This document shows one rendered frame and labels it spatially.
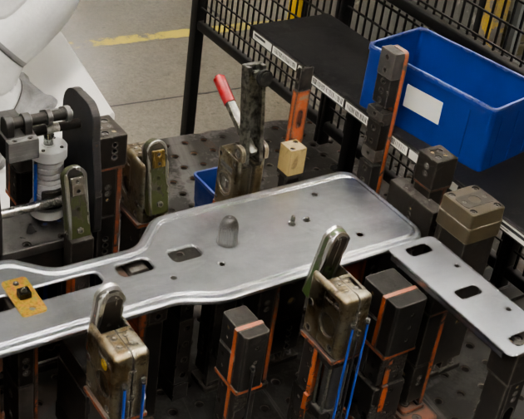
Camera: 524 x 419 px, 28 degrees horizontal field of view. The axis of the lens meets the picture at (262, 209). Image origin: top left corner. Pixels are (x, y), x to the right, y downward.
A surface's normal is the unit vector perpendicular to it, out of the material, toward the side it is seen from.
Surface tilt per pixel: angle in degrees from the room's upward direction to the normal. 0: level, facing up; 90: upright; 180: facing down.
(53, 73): 44
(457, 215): 88
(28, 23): 81
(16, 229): 0
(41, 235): 0
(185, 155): 0
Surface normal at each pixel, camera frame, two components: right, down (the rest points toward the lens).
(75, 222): 0.55, 0.33
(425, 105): -0.73, 0.30
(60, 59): -0.54, -0.50
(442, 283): 0.12, -0.83
